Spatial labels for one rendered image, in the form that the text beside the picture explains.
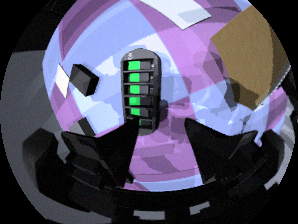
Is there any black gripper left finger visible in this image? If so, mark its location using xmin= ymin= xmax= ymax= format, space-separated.
xmin=61 ymin=117 xmax=140 ymax=188

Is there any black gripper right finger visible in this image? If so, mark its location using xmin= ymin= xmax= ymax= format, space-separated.
xmin=185 ymin=119 xmax=258 ymax=184

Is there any white flat plate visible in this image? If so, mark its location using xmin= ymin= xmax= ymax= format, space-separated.
xmin=55 ymin=64 xmax=69 ymax=97

